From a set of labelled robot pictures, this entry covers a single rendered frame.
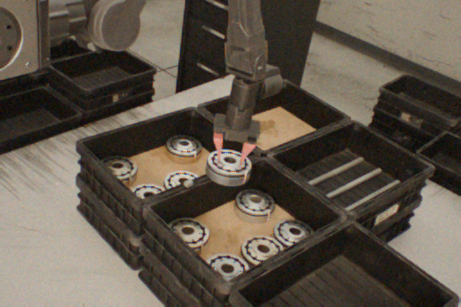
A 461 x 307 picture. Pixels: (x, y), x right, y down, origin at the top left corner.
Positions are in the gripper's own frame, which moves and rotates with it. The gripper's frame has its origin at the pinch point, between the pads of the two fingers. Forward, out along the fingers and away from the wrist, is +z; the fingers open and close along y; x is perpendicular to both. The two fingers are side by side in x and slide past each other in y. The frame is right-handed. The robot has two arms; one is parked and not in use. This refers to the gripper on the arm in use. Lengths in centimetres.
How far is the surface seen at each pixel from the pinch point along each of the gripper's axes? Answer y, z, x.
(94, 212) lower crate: 31.5, 28.8, -8.6
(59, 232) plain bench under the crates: 40, 35, -6
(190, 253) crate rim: 5.3, 12.2, 19.9
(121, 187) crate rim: 23.8, 12.2, 1.5
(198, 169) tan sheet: 6.7, 20.6, -24.4
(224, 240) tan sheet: -2.5, 21.4, 3.1
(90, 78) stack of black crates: 64, 52, -132
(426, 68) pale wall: -150, 80, -306
